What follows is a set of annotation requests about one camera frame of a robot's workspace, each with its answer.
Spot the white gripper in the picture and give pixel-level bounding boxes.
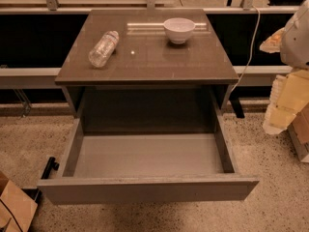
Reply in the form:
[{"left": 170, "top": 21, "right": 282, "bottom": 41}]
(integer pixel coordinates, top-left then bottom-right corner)
[{"left": 260, "top": 28, "right": 309, "bottom": 134}]

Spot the clear plastic water bottle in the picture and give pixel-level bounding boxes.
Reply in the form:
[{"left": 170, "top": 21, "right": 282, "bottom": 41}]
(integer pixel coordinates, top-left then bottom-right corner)
[{"left": 88, "top": 31, "right": 119, "bottom": 69}]

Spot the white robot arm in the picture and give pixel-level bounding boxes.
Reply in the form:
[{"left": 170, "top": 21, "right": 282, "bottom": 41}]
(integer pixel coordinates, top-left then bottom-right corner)
[{"left": 260, "top": 0, "right": 309, "bottom": 134}]

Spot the dark grey drawer cabinet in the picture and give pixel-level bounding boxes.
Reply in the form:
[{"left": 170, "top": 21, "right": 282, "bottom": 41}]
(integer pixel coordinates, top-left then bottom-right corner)
[{"left": 56, "top": 10, "right": 238, "bottom": 134}]

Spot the open grey top drawer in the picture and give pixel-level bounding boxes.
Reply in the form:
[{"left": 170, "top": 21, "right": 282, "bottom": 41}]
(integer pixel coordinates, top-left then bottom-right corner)
[{"left": 37, "top": 88, "right": 260, "bottom": 206}]

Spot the cardboard box right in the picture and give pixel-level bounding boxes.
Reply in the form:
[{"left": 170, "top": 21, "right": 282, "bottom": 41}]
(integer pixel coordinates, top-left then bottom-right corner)
[{"left": 288, "top": 104, "right": 309, "bottom": 163}]

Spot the white ceramic bowl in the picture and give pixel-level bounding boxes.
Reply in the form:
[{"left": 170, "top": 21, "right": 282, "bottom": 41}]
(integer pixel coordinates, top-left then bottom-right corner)
[{"left": 163, "top": 17, "right": 195, "bottom": 44}]

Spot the black metal foot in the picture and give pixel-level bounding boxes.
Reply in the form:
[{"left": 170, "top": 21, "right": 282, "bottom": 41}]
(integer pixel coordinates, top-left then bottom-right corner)
[{"left": 42, "top": 157, "right": 59, "bottom": 180}]

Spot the brown cardboard box left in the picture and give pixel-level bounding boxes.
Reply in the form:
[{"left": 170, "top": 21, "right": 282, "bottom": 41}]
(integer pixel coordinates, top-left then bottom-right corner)
[{"left": 0, "top": 171, "right": 38, "bottom": 232}]

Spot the white cable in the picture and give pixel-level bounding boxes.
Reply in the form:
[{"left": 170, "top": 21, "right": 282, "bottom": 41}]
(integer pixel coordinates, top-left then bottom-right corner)
[{"left": 229, "top": 5, "right": 261, "bottom": 95}]

